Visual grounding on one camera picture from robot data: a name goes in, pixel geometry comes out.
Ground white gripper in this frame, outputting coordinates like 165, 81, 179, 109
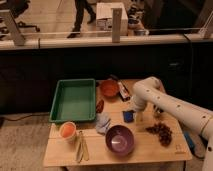
131, 95, 147, 123

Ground blue sponge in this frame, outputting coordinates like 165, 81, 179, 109
123, 110, 134, 123

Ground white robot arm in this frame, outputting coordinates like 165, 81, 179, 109
131, 76, 213, 171

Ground green plastic tray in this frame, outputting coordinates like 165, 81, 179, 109
49, 79, 96, 124

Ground small black white cup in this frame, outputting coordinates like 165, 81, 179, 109
153, 105, 164, 118

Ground bunch of dark grapes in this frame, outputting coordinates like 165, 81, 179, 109
146, 122, 172, 147

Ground purple bowl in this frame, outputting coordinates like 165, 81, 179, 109
105, 125, 135, 156

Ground grey crumpled cloth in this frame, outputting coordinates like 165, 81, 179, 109
95, 113, 111, 134

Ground orange bowl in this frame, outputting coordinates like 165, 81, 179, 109
100, 79, 119, 97

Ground dark red small object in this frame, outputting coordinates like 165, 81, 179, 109
96, 100, 104, 113

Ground blue object beside table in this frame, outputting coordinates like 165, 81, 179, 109
184, 132, 195, 149

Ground wooden tongs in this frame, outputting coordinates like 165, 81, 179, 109
75, 131, 89, 163

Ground orange cup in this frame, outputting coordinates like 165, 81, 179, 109
59, 122, 77, 142

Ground white cardboard box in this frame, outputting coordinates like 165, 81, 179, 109
96, 2, 128, 36

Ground person walking in background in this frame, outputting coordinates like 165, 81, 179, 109
68, 0, 96, 38

